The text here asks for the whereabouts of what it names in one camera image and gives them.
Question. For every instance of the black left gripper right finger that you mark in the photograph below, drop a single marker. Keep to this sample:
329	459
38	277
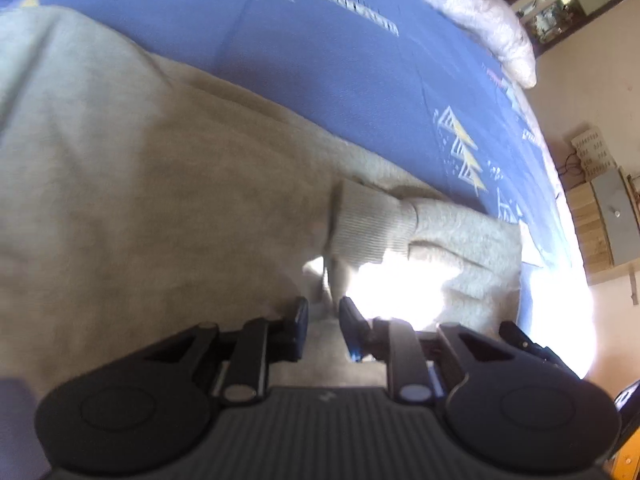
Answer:
397	345

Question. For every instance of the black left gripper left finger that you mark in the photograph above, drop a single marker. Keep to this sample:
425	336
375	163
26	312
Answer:
259	343

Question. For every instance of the light grey sweatpants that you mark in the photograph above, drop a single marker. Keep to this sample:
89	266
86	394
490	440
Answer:
140	196

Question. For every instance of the blue patterned bed sheet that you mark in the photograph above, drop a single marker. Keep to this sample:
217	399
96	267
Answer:
399	78

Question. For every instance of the white floral quilt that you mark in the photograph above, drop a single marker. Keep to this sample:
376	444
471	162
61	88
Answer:
497	27

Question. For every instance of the white perforated wall box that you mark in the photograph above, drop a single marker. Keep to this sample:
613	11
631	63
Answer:
593	154

